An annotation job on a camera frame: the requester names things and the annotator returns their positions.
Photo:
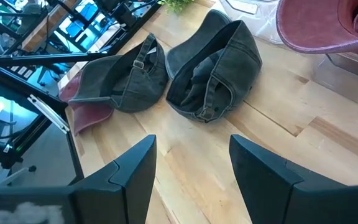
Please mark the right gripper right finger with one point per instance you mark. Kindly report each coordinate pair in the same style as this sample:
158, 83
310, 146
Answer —
275, 193

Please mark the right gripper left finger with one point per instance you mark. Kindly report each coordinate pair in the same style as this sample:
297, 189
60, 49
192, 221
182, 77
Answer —
120, 193

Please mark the maroon baseball cap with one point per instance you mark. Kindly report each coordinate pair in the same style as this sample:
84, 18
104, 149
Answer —
315, 25
89, 116

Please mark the dark grey baseball cap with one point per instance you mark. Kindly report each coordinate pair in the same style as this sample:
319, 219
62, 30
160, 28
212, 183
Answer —
238, 62
135, 90

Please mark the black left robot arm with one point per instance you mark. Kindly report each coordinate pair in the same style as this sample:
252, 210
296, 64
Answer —
117, 12

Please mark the clear plastic bin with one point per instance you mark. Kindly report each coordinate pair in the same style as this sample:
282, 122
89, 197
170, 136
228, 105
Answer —
259, 25
346, 81

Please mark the green plant in white pot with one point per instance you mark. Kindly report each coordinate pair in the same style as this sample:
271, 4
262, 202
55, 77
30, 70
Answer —
177, 4

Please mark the silver metal bracket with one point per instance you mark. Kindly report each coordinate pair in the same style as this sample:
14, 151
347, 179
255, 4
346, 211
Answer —
47, 112

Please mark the black aluminium table frame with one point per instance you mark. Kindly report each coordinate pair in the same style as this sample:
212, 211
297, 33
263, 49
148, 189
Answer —
42, 58

